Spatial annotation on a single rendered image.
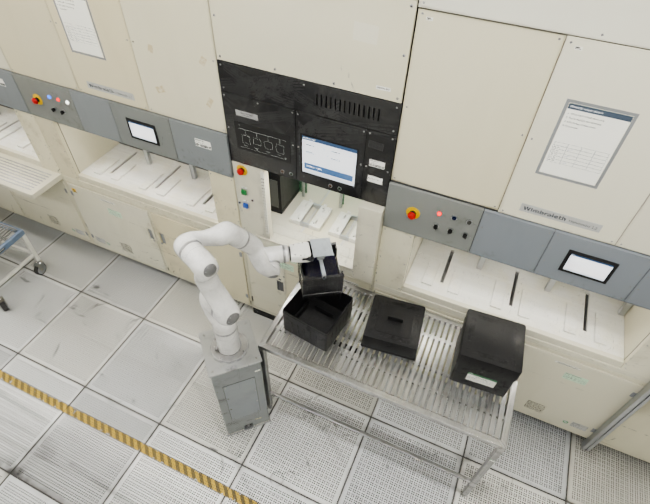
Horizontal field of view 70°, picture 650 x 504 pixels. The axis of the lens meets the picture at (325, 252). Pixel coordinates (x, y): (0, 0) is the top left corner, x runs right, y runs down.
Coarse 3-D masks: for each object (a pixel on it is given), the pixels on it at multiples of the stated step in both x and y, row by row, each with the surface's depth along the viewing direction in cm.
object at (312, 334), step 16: (288, 304) 247; (304, 304) 266; (320, 304) 266; (336, 304) 262; (288, 320) 246; (304, 320) 258; (320, 320) 259; (336, 320) 239; (304, 336) 248; (320, 336) 238; (336, 336) 252
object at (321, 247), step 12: (312, 240) 231; (324, 240) 231; (312, 252) 226; (324, 252) 225; (336, 252) 244; (300, 264) 233; (300, 276) 240; (324, 276) 226; (336, 276) 228; (312, 288) 233; (324, 288) 235; (336, 288) 237
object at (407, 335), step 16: (384, 304) 256; (400, 304) 256; (368, 320) 248; (384, 320) 249; (400, 320) 246; (416, 320) 249; (368, 336) 242; (384, 336) 242; (400, 336) 242; (416, 336) 242; (384, 352) 247; (400, 352) 243; (416, 352) 241
